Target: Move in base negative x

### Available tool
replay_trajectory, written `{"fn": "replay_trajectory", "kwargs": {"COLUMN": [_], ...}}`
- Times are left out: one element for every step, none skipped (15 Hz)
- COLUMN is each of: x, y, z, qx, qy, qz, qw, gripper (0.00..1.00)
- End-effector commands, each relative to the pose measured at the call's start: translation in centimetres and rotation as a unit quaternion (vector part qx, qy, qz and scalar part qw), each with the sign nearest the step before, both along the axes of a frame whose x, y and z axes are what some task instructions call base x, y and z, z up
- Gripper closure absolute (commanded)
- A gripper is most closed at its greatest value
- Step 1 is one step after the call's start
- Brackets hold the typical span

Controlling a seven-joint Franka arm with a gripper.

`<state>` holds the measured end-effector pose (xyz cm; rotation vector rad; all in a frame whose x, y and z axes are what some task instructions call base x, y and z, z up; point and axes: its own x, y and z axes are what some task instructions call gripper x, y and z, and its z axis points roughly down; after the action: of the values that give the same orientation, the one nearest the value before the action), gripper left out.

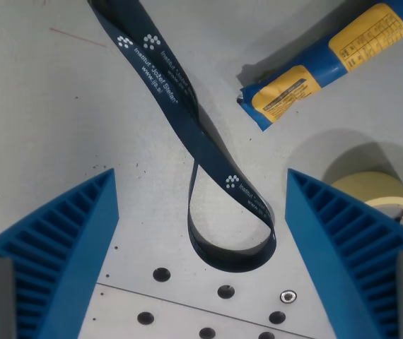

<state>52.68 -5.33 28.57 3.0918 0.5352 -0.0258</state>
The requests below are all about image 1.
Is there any blue and yellow snack wrapper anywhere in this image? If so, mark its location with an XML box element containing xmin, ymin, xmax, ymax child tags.
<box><xmin>236</xmin><ymin>0</ymin><xmax>403</xmax><ymax>132</ymax></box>

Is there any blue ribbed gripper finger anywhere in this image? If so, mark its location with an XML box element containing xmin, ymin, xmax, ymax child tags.
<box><xmin>284</xmin><ymin>167</ymin><xmax>403</xmax><ymax>339</ymax></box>
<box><xmin>0</xmin><ymin>167</ymin><xmax>119</xmax><ymax>339</ymax></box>

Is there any dark blue printed lanyard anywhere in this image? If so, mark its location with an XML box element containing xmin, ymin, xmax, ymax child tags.
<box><xmin>87</xmin><ymin>0</ymin><xmax>277</xmax><ymax>273</ymax></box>

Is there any yellow masking tape roll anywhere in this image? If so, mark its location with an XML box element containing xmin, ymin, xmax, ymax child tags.
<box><xmin>329</xmin><ymin>172</ymin><xmax>403</xmax><ymax>241</ymax></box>

